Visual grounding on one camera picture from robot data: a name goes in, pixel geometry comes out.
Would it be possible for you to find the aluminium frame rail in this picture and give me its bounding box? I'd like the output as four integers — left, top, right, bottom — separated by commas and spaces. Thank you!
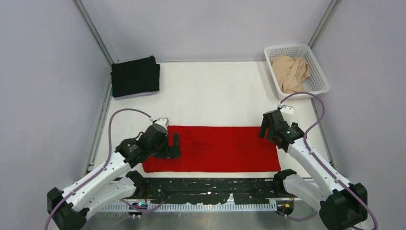
67, 178, 356, 203

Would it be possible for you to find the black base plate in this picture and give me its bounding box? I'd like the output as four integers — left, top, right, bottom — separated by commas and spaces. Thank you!
128, 178, 293, 205

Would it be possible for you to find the white plastic basket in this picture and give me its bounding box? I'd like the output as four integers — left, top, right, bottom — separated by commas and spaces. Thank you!
264, 44, 330, 99

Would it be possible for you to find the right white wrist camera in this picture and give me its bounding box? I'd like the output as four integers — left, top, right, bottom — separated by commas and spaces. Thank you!
278, 104, 294, 116

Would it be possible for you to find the folded black t-shirt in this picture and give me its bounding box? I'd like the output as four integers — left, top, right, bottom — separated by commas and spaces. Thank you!
111, 56, 160, 97

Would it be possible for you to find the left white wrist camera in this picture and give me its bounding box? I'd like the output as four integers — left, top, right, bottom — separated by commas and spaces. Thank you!
149, 117, 169, 131

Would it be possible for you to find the white slotted cable duct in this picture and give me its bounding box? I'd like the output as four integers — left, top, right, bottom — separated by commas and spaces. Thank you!
100, 201, 277, 212

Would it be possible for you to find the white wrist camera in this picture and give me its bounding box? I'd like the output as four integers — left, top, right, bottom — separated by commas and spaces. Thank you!
278, 104, 294, 116
149, 117, 169, 131

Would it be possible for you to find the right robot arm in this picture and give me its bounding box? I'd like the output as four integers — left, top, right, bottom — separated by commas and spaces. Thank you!
259, 108, 368, 230

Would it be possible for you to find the beige t-shirt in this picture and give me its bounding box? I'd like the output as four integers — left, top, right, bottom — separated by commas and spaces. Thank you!
271, 56, 311, 94

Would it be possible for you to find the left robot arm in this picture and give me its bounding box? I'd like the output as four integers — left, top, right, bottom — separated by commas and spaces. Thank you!
44, 123, 180, 230

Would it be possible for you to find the red t-shirt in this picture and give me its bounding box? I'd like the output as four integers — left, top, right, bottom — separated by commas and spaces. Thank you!
142, 126, 281, 173

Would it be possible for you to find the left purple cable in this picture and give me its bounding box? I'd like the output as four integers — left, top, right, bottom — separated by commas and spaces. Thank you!
44, 108, 172, 230

